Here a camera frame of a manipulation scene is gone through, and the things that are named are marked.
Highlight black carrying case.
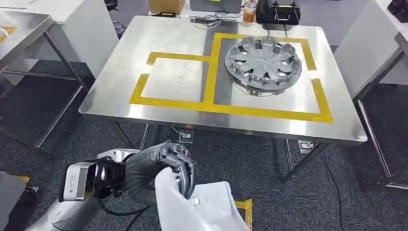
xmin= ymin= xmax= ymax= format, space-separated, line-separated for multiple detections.
xmin=255 ymin=0 xmax=302 ymax=26

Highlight steel side table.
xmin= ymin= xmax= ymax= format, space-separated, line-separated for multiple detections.
xmin=352 ymin=30 xmax=408 ymax=191
xmin=0 ymin=11 xmax=90 ymax=160

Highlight grey equipment box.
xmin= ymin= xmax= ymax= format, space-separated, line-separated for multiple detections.
xmin=190 ymin=0 xmax=243 ymax=14

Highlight yellow tape patch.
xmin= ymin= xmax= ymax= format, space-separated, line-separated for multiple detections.
xmin=0 ymin=26 xmax=17 ymax=43

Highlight yellow tape outline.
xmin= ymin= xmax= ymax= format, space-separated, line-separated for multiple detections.
xmin=128 ymin=32 xmax=334 ymax=124

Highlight black floor cable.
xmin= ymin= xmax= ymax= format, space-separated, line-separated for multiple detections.
xmin=321 ymin=151 xmax=344 ymax=231

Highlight black stool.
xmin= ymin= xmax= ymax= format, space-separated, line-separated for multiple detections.
xmin=103 ymin=0 xmax=127 ymax=40

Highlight grey floor socket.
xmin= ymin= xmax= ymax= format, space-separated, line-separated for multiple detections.
xmin=297 ymin=140 xmax=315 ymax=154
xmin=178 ymin=129 xmax=195 ymax=144

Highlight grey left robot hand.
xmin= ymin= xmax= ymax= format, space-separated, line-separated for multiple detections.
xmin=125 ymin=141 xmax=197 ymax=207

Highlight yellow floor tape corner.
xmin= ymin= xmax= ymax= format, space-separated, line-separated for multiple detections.
xmin=234 ymin=199 xmax=253 ymax=231

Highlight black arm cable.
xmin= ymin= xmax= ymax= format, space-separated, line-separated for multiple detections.
xmin=98 ymin=198 xmax=151 ymax=231

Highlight steel work table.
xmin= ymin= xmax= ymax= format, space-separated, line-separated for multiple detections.
xmin=78 ymin=15 xmax=368 ymax=183

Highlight silver wheel hubcap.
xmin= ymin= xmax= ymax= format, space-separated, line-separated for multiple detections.
xmin=224 ymin=35 xmax=303 ymax=97

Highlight brown cardboard box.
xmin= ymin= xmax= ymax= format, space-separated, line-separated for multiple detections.
xmin=148 ymin=0 xmax=186 ymax=16

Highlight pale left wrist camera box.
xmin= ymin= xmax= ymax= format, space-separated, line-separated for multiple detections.
xmin=62 ymin=161 xmax=98 ymax=203

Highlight black tangled cables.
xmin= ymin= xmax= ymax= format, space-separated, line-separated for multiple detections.
xmin=190 ymin=12 xmax=244 ymax=30

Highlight white cabinet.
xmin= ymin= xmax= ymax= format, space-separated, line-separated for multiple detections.
xmin=333 ymin=0 xmax=408 ymax=100
xmin=0 ymin=0 xmax=119 ymax=86

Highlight grey flat panel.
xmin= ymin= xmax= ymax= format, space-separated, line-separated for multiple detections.
xmin=0 ymin=171 xmax=27 ymax=231

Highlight yellow floor tape piece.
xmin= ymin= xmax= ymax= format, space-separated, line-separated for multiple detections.
xmin=12 ymin=173 xmax=31 ymax=184

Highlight orange drink cup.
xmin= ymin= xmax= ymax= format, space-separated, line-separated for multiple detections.
xmin=242 ymin=0 xmax=258 ymax=23

